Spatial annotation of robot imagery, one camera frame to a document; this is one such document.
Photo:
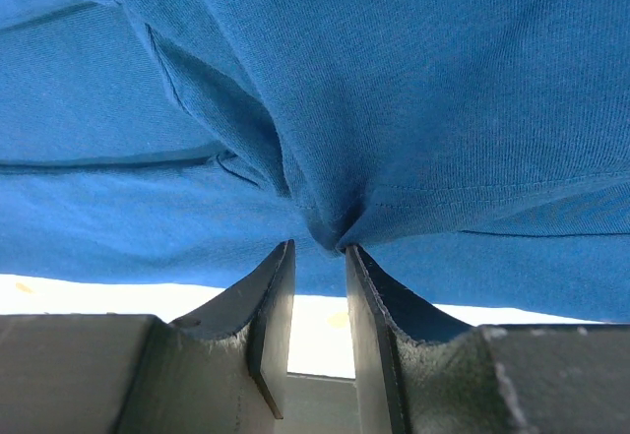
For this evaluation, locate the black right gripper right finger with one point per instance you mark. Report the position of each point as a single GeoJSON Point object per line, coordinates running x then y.
{"type": "Point", "coordinates": [420, 370]}

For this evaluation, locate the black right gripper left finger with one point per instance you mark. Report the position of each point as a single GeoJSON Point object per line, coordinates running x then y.
{"type": "Point", "coordinates": [221, 368]}

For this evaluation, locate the blue t-shirt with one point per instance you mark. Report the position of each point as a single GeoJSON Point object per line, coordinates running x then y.
{"type": "Point", "coordinates": [477, 149]}

